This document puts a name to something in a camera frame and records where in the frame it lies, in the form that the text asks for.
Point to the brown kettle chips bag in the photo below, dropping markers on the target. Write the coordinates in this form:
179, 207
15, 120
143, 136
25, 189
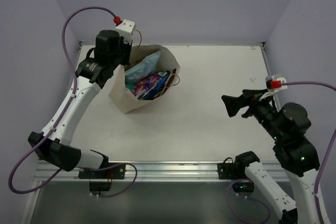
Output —
166, 85

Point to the purple pink candy bag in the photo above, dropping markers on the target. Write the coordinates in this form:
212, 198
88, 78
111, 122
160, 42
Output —
145, 85

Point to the aluminium mounting rail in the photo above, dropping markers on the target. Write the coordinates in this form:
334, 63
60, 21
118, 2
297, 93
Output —
160, 172

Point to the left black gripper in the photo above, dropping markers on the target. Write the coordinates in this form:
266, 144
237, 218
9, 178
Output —
126, 51

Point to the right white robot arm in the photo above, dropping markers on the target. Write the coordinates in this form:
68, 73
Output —
295, 154

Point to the beige paper bag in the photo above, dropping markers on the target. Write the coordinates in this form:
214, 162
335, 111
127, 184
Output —
122, 97

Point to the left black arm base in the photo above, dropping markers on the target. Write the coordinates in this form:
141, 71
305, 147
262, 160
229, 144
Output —
100, 182

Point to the blue snack packet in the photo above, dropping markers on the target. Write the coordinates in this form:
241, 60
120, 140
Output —
158, 84

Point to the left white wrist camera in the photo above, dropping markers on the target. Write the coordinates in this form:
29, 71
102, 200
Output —
126, 30

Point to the green snack packet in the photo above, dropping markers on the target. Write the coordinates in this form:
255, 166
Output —
130, 86

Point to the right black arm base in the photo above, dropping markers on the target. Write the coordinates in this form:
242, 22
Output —
228, 170

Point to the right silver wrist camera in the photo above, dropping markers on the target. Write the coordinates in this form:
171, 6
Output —
274, 85

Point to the light blue snack bag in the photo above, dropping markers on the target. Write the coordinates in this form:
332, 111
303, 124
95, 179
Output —
146, 67

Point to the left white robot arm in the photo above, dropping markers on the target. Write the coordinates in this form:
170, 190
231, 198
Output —
53, 143

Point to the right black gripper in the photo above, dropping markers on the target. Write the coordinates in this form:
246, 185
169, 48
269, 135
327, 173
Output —
234, 104

